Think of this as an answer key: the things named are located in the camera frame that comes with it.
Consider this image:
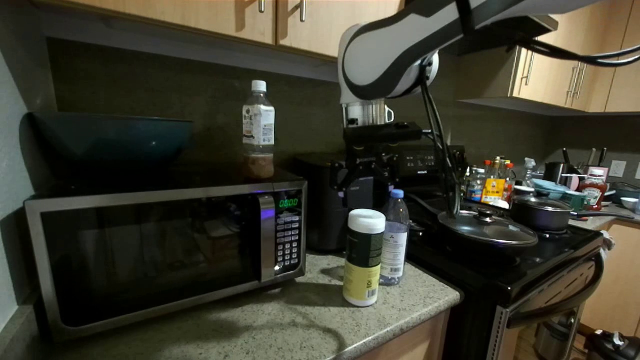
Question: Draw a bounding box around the red white container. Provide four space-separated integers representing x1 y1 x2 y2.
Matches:
578 165 611 211

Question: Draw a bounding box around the black electric stove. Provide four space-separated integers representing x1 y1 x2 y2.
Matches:
347 141 608 360

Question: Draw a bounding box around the teal plastic container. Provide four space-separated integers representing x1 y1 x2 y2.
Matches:
532 175 588 210

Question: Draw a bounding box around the wooden base cabinet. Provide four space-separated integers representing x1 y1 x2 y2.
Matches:
358 307 453 360

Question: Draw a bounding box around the small bottle with blue cap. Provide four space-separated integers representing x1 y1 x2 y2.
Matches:
466 165 486 203

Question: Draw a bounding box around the clear water bottle blue cap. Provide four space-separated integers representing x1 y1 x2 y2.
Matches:
378 187 412 288

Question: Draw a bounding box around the wooden side counter cabinet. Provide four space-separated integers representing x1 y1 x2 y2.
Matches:
578 218 640 337

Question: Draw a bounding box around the dark appliance on floor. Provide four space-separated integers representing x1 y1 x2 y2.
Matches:
585 326 640 360

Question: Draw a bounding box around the small dark saucepan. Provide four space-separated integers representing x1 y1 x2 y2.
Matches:
513 195 577 234

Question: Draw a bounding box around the frying pan with glass lid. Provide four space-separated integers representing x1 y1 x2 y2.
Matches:
436 205 541 253

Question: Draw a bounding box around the tea bottle with white cap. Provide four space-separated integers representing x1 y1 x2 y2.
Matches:
240 78 277 182

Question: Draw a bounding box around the green bottle with white lid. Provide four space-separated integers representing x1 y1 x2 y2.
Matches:
341 205 388 307

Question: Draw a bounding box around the wooden corner wall cabinet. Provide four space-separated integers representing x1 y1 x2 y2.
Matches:
509 18 640 116

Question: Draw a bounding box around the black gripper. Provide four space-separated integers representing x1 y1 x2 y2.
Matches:
332 139 407 210

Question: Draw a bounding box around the dark teal bowl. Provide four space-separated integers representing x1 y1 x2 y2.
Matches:
28 112 196 179

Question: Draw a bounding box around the stainless steel microwave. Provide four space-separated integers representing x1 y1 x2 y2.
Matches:
23 175 310 344

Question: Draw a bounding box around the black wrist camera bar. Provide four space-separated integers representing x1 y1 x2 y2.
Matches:
342 121 424 144

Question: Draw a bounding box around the black air fryer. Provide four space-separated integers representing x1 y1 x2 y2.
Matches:
292 149 378 256

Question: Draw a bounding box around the orange juice bottle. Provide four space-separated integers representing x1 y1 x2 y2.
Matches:
481 158 509 203

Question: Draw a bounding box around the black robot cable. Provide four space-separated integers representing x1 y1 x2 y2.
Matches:
416 0 640 215

